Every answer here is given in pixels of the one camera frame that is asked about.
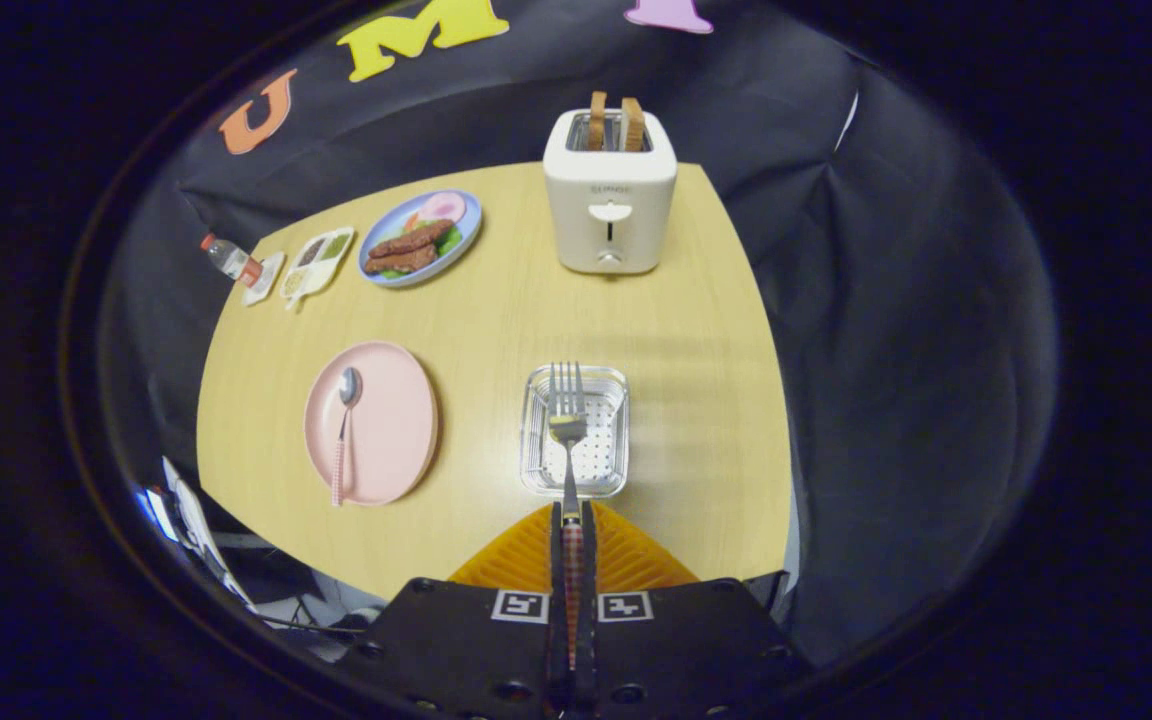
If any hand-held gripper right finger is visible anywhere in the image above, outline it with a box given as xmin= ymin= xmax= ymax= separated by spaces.
xmin=581 ymin=502 xmax=812 ymax=720

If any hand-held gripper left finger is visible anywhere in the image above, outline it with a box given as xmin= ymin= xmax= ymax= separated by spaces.
xmin=336 ymin=503 xmax=570 ymax=720

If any fork with checked handle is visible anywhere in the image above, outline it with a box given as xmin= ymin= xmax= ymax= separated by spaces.
xmin=548 ymin=361 xmax=589 ymax=673

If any spoon with checked handle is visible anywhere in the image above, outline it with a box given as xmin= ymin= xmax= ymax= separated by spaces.
xmin=330 ymin=367 xmax=364 ymax=507

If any pink plate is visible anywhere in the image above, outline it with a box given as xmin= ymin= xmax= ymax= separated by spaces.
xmin=303 ymin=341 xmax=440 ymax=507

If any white flat panel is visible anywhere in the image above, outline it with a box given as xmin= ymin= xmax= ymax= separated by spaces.
xmin=161 ymin=456 xmax=259 ymax=613

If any blue lit device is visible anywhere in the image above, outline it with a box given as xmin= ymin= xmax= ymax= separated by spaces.
xmin=134 ymin=485 xmax=172 ymax=546

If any brown meat strip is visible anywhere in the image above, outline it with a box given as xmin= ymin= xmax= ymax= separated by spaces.
xmin=368 ymin=219 xmax=456 ymax=259
xmin=364 ymin=243 xmax=439 ymax=276

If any white divided tray with beans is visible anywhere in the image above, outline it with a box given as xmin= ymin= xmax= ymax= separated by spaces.
xmin=279 ymin=227 xmax=356 ymax=313

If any white square coaster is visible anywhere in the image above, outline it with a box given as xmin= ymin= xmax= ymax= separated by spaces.
xmin=240 ymin=250 xmax=287 ymax=307

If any blue plate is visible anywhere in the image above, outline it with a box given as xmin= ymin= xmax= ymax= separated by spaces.
xmin=357 ymin=190 xmax=484 ymax=289

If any white toaster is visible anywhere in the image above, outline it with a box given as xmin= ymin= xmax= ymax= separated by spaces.
xmin=543 ymin=108 xmax=679 ymax=275

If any clear bottle with red cap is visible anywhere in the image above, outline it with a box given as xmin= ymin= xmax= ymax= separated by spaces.
xmin=200 ymin=233 xmax=265 ymax=288

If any thin dark cable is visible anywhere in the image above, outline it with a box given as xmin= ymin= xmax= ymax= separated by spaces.
xmin=256 ymin=608 xmax=372 ymax=641

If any metal wire cutlery basket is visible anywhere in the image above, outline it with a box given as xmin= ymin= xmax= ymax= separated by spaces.
xmin=520 ymin=364 xmax=631 ymax=499

